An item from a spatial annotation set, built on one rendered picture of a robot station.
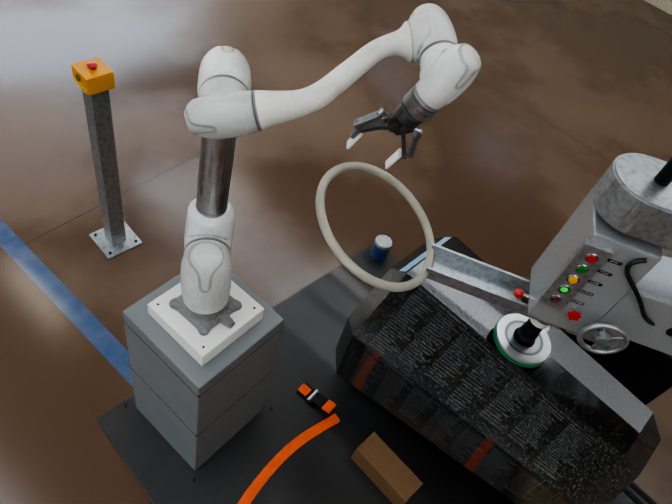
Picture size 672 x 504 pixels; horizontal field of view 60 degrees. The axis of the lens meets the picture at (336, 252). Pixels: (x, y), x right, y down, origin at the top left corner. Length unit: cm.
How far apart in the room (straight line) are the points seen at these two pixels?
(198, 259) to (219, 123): 52
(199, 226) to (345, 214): 180
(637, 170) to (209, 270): 125
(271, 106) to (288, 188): 225
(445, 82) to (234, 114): 51
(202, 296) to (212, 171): 39
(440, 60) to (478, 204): 264
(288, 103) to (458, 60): 41
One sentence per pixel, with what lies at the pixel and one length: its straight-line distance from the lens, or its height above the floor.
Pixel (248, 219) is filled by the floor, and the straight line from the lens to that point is 346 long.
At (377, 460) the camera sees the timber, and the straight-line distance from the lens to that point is 269.
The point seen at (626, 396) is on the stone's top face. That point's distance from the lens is 247.
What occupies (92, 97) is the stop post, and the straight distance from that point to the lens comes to 264.
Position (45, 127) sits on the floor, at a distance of 405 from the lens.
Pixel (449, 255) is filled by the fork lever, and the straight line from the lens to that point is 206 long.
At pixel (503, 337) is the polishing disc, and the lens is 224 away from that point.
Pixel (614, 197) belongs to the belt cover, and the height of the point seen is 165.
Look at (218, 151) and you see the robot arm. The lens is 173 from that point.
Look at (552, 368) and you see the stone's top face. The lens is 235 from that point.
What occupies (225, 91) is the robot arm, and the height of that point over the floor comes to 169.
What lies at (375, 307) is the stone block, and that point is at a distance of 236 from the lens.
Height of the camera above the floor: 257
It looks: 49 degrees down
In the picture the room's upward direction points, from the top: 18 degrees clockwise
